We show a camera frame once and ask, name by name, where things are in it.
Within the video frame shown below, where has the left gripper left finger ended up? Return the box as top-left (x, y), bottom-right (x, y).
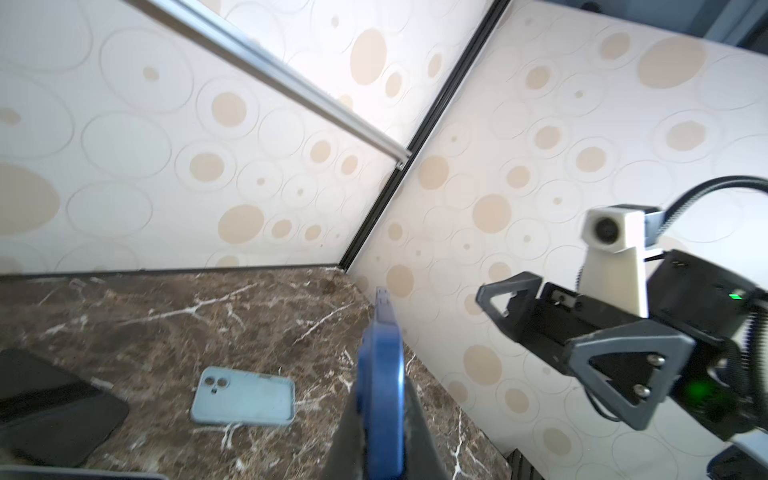
top-left (319, 395), bottom-right (366, 480)

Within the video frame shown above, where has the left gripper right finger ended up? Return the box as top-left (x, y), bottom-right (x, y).
top-left (402, 377), bottom-right (448, 480)

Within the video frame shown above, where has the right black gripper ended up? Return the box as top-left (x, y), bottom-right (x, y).
top-left (475, 250), bottom-right (767, 440)

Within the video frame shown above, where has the black phone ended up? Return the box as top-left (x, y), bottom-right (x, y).
top-left (356, 287), bottom-right (405, 479)

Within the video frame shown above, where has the black phone case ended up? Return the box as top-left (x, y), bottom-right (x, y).
top-left (1, 348), bottom-right (130, 467)

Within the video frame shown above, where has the light blue phone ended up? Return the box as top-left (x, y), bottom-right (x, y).
top-left (190, 366), bottom-right (295, 426)
top-left (1, 465), bottom-right (167, 480)

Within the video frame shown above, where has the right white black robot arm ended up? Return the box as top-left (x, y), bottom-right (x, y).
top-left (475, 176), bottom-right (767, 479)

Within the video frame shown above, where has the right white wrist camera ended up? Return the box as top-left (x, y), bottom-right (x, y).
top-left (577, 204), bottom-right (664, 318)

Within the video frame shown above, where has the horizontal aluminium rail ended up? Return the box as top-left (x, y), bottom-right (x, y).
top-left (128, 0), bottom-right (411, 165)

